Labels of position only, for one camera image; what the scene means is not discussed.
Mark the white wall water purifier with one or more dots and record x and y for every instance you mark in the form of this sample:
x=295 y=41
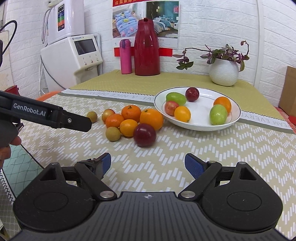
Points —
x=69 y=18

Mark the white potted trailing plant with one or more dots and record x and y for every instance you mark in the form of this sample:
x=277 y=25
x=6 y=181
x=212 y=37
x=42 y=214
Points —
x=223 y=71

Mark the white water dispenser with screen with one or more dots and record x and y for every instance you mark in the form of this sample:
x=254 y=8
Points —
x=62 y=64

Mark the red plastic object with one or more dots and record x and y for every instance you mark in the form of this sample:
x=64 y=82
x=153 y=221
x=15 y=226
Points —
x=11 y=89

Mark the orange chair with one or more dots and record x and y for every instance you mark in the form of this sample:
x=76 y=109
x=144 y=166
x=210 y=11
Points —
x=46 y=96

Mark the green chevron tablecloth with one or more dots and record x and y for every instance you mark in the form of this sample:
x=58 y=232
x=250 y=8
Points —
x=161 y=157

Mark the bedding wall poster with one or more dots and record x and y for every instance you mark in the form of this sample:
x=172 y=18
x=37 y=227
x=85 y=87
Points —
x=124 y=23

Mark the red paper strip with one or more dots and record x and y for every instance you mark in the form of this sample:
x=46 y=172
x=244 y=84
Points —
x=166 y=52

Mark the green jujube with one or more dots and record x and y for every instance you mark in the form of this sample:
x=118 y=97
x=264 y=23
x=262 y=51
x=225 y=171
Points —
x=176 y=98
x=218 y=115

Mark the brown cardboard box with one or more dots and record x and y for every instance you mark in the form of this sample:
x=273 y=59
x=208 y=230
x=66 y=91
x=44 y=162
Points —
x=289 y=92

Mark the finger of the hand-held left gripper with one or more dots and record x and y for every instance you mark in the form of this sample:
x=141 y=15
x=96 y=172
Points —
x=77 y=121

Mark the red plaid cloth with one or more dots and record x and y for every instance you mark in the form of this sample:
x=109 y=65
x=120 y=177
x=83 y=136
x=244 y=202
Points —
x=290 y=120

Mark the pink water bottle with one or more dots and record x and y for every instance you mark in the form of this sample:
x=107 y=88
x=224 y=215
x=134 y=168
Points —
x=125 y=60

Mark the dark red plum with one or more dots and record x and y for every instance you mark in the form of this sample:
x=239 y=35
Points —
x=192 y=94
x=144 y=135

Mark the red thermos jug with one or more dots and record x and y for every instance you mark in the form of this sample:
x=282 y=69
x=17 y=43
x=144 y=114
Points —
x=147 y=51

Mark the small red-yellow plum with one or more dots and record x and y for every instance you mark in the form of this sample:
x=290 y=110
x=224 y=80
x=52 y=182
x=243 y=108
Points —
x=108 y=114

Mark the person's left hand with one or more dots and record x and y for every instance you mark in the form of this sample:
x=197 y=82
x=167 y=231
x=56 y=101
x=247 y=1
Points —
x=4 y=151

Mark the large orange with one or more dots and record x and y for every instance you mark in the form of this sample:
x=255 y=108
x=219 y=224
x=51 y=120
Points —
x=223 y=103
x=151 y=118

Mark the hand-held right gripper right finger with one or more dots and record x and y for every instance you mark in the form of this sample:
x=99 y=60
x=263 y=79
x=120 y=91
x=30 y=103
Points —
x=193 y=165

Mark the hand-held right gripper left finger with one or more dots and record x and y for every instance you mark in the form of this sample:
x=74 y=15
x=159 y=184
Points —
x=105 y=162

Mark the small brown longan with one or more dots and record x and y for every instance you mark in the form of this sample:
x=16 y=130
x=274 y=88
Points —
x=93 y=116
x=113 y=134

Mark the deep orange mandarin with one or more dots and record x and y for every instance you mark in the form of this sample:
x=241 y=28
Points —
x=131 y=112
x=114 y=120

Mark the small red apple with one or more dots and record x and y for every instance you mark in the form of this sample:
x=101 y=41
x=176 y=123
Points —
x=170 y=108

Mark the small yellow-orange orange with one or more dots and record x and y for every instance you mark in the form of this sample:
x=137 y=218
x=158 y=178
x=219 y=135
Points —
x=128 y=128

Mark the white round plate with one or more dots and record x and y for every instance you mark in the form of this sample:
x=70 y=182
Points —
x=198 y=118

